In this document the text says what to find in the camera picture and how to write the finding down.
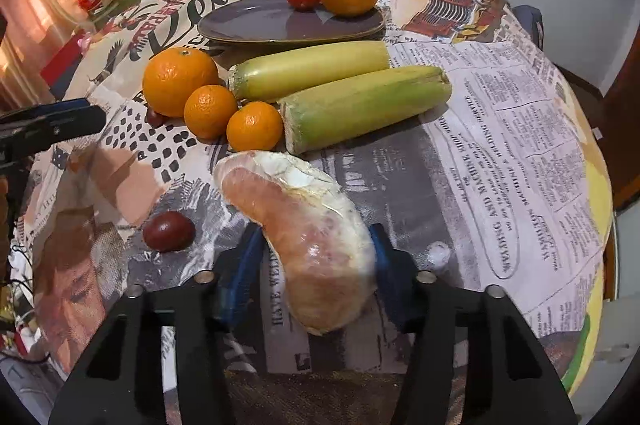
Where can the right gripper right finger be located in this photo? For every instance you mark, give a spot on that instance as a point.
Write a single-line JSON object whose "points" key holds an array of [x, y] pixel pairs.
{"points": [[509, 377]]}

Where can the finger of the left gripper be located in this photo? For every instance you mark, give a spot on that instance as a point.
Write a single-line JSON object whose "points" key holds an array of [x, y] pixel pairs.
{"points": [[34, 129]]}

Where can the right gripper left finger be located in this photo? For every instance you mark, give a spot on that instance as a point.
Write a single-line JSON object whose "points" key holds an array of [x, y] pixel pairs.
{"points": [[118, 378]]}

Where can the dark red jujube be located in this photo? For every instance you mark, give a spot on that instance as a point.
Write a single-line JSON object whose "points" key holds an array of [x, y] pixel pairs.
{"points": [[154, 119], [168, 232]]}

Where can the medium orange mandarin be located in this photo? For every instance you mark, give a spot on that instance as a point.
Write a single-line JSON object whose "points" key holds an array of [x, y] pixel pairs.
{"points": [[172, 75]]}

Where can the small mandarin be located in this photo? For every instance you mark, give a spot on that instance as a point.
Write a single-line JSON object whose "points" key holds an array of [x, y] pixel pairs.
{"points": [[208, 110], [256, 126]]}

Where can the peeled pomelo segment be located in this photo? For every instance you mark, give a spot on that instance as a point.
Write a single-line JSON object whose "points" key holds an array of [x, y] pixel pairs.
{"points": [[317, 233]]}

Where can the green husked corn cob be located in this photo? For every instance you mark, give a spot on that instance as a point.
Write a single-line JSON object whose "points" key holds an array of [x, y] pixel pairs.
{"points": [[345, 109]]}

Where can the red gift box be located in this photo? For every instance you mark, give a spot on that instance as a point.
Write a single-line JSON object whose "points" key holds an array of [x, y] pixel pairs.
{"points": [[58, 73]]}

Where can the orange striped curtain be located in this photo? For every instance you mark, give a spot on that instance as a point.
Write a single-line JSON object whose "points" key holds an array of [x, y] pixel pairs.
{"points": [[37, 30]]}

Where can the purple ceramic plate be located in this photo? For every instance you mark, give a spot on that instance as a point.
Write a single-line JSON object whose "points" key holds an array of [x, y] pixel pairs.
{"points": [[275, 23]]}

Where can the printed newspaper pattern blanket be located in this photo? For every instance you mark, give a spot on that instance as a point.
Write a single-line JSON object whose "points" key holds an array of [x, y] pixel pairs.
{"points": [[505, 186]]}

